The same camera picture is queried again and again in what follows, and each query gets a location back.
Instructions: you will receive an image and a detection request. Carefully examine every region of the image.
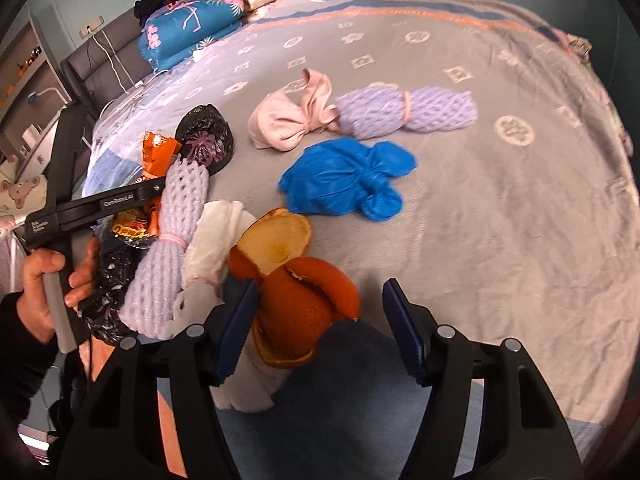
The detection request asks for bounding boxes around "bear-print cloth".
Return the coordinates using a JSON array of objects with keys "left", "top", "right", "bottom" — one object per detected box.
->
[{"left": 0, "top": 160, "right": 51, "bottom": 217}]

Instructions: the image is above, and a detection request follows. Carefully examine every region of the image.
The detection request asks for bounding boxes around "white plastic bag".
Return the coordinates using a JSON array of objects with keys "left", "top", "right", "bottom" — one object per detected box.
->
[{"left": 172, "top": 200, "right": 281, "bottom": 413}]

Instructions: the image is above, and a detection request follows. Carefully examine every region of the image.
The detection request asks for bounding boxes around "white cable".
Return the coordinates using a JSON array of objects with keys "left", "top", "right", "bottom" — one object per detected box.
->
[{"left": 87, "top": 27, "right": 138, "bottom": 92}]

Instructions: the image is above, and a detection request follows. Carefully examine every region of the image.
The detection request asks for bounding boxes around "wall shelf unit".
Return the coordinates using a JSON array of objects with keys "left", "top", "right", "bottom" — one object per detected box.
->
[{"left": 0, "top": 10, "right": 66, "bottom": 161}]

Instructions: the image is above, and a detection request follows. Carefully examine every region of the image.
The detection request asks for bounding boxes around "floral bedsheet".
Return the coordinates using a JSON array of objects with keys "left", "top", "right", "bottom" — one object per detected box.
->
[{"left": 560, "top": 27, "right": 636, "bottom": 161}]

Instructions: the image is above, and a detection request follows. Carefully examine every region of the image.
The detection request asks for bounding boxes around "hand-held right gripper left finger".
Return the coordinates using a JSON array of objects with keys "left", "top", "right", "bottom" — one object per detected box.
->
[{"left": 55, "top": 277, "right": 261, "bottom": 480}]

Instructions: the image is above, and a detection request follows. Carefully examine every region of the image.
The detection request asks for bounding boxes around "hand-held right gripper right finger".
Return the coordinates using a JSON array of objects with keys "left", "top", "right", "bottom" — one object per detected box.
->
[{"left": 382, "top": 278, "right": 586, "bottom": 480}]

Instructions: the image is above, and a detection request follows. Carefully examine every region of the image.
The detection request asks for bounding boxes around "purple foam fruit net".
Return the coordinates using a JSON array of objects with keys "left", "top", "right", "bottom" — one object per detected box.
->
[
  {"left": 120, "top": 160, "right": 211, "bottom": 341},
  {"left": 336, "top": 85, "right": 478, "bottom": 140}
]

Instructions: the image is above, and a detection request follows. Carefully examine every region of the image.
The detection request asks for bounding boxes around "light purple quilted bedspread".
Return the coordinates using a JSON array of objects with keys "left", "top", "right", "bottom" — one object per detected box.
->
[{"left": 80, "top": 35, "right": 261, "bottom": 211}]

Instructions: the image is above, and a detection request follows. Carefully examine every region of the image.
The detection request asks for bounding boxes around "grey padded headboard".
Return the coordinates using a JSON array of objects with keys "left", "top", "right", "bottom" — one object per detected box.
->
[{"left": 60, "top": 0, "right": 273, "bottom": 121}]

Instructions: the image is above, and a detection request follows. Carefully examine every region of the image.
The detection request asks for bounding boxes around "orange peel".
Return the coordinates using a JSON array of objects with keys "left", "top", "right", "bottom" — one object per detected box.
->
[{"left": 227, "top": 207, "right": 361, "bottom": 368}]

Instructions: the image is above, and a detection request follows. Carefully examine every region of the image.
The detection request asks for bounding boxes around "grey flower-print blanket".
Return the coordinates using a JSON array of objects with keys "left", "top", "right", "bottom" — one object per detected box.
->
[{"left": 190, "top": 0, "right": 633, "bottom": 441}]

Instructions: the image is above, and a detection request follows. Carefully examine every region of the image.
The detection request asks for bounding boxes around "wall socket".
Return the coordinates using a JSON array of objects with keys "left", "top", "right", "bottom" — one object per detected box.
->
[{"left": 77, "top": 15, "right": 106, "bottom": 39}]

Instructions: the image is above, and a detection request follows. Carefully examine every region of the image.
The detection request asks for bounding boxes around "orange snack wrapper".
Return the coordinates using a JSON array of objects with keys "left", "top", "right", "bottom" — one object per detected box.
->
[{"left": 110, "top": 130, "right": 183, "bottom": 251}]

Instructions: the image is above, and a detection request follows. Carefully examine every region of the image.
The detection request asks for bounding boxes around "person's left forearm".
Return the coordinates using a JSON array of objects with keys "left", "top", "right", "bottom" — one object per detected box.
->
[{"left": 0, "top": 292, "right": 66, "bottom": 413}]

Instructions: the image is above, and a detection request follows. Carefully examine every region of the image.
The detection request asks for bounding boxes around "black printed plastic bag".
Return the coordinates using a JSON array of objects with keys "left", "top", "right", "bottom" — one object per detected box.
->
[
  {"left": 75, "top": 237, "right": 148, "bottom": 348},
  {"left": 175, "top": 104, "right": 236, "bottom": 177}
]

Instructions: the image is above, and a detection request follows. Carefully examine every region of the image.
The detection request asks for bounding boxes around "pink rolled sock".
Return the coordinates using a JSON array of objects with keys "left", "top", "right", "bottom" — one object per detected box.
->
[{"left": 247, "top": 67, "right": 341, "bottom": 153}]

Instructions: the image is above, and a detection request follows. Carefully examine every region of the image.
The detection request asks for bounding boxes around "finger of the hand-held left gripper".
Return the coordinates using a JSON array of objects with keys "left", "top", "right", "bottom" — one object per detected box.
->
[{"left": 133, "top": 177, "right": 169, "bottom": 203}]

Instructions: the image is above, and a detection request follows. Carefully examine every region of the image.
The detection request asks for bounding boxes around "blue plastic bag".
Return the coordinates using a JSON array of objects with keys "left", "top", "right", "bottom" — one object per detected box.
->
[{"left": 278, "top": 140, "right": 418, "bottom": 222}]

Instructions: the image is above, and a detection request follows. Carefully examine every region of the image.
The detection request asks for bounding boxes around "person's left hand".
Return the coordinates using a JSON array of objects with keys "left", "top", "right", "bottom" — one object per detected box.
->
[{"left": 17, "top": 237, "right": 101, "bottom": 337}]

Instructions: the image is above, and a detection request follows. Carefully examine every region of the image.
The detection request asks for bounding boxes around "blue floral folded quilt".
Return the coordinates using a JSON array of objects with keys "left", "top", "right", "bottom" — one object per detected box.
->
[{"left": 137, "top": 0, "right": 246, "bottom": 71}]

